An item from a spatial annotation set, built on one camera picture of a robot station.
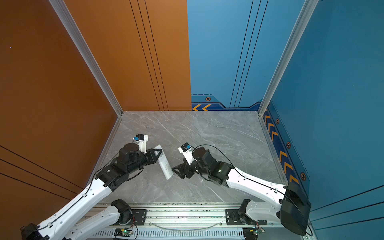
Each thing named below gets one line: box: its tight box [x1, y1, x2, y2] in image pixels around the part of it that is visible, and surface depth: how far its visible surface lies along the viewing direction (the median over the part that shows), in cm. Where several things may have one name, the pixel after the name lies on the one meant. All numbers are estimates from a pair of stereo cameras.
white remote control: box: [154, 144, 174, 180], surface depth 76 cm
